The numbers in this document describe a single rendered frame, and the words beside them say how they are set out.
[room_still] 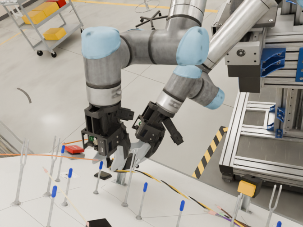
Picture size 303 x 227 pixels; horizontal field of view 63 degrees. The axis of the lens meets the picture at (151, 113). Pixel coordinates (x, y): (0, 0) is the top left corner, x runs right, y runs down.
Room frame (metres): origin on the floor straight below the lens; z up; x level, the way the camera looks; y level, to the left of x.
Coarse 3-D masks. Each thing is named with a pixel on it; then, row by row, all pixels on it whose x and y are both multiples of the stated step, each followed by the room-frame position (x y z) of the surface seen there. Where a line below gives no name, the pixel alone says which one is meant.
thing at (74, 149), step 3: (66, 147) 0.63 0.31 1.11; (69, 147) 0.63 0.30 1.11; (72, 147) 0.63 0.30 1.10; (75, 147) 0.64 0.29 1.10; (78, 147) 0.64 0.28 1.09; (81, 147) 0.64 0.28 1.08; (69, 150) 0.62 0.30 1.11; (72, 150) 0.61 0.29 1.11; (75, 150) 0.61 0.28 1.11; (78, 150) 0.61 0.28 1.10; (81, 150) 0.62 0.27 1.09; (72, 153) 0.60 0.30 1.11; (75, 153) 0.62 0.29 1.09; (78, 153) 0.62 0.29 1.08
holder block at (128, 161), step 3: (129, 153) 0.49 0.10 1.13; (132, 153) 0.49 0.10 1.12; (114, 156) 0.47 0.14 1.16; (129, 156) 0.46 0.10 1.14; (132, 156) 0.47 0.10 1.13; (129, 159) 0.46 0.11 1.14; (126, 162) 0.44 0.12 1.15; (129, 162) 0.45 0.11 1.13; (126, 165) 0.44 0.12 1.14; (129, 165) 0.45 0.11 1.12; (123, 168) 0.44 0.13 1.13; (126, 168) 0.44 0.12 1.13; (129, 168) 0.45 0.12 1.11
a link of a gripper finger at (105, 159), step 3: (96, 153) 0.44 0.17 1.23; (96, 156) 0.43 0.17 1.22; (99, 156) 0.44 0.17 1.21; (102, 156) 0.45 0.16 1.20; (105, 156) 0.45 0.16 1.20; (99, 159) 0.44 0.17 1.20; (102, 159) 0.45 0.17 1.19; (105, 159) 0.45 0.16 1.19; (108, 159) 0.45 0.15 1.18; (93, 162) 0.42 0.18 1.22; (96, 162) 0.43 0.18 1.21; (105, 162) 0.44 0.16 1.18; (108, 162) 0.44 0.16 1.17; (105, 165) 0.44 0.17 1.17
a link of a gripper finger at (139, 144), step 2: (132, 142) 0.55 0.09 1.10; (134, 142) 0.55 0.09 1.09; (136, 142) 0.55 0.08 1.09; (138, 142) 0.55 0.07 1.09; (140, 142) 0.55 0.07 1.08; (142, 142) 0.55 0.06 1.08; (144, 142) 0.55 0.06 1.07; (148, 142) 0.55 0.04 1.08; (132, 144) 0.55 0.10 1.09; (134, 144) 0.55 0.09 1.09; (136, 144) 0.55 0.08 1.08; (138, 144) 0.55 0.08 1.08; (140, 144) 0.55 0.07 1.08; (142, 144) 0.55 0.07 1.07; (132, 146) 0.55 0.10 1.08; (134, 146) 0.55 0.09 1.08; (136, 146) 0.55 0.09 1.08; (138, 146) 0.55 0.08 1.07; (140, 146) 0.55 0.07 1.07; (130, 148) 0.55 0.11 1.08; (132, 148) 0.55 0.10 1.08; (134, 148) 0.55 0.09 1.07; (136, 160) 0.52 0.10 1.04
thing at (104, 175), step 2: (98, 172) 0.49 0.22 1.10; (102, 172) 0.49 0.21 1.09; (104, 172) 0.49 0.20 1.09; (94, 174) 0.48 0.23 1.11; (96, 174) 0.48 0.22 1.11; (100, 174) 0.47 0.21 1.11; (102, 174) 0.47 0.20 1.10; (104, 174) 0.47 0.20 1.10; (106, 174) 0.48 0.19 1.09; (108, 174) 0.48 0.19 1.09; (110, 174) 0.48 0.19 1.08; (94, 176) 0.48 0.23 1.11; (96, 176) 0.47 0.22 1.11; (100, 176) 0.47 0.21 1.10; (102, 176) 0.46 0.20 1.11; (104, 176) 0.46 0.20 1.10; (106, 176) 0.47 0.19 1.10; (108, 176) 0.47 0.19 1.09; (110, 176) 0.47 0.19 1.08; (100, 178) 0.46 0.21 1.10; (102, 178) 0.46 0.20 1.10; (104, 178) 0.46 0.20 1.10; (106, 178) 0.46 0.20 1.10; (108, 178) 0.46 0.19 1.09; (104, 180) 0.45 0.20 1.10
